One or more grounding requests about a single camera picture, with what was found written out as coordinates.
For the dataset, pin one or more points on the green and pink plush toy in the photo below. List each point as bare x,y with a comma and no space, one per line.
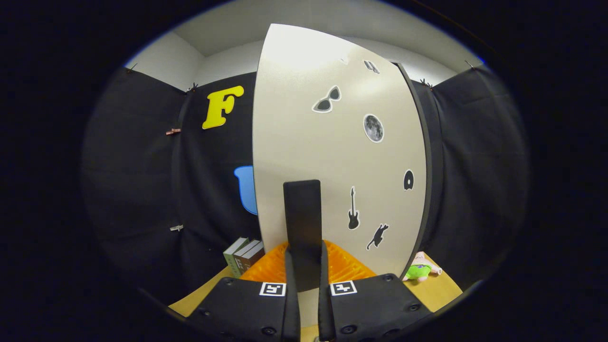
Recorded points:
418,271

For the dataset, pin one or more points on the thin brown book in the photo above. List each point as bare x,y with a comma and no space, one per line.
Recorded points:
241,266

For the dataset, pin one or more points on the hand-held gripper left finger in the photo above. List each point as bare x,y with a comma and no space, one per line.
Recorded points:
247,308

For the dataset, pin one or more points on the black backdrop cloth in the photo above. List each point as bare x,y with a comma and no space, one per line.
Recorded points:
142,166

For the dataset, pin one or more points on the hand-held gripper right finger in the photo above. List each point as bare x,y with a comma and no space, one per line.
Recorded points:
370,308

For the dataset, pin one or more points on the pink cloth clip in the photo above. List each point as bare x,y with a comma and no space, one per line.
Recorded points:
173,131

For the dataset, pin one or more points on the grey cabinet body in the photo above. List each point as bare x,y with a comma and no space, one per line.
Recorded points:
428,190

